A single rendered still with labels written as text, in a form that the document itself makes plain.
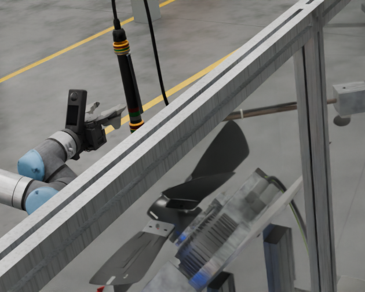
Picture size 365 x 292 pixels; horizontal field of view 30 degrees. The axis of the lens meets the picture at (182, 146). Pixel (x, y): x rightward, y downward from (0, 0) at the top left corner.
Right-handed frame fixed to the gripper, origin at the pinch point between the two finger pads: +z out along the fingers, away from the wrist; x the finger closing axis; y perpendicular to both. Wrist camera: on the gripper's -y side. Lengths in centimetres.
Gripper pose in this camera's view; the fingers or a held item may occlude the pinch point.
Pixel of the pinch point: (109, 103)
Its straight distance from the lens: 190.7
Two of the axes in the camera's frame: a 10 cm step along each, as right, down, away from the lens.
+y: 1.6, 8.8, 4.4
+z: 5.0, -4.6, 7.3
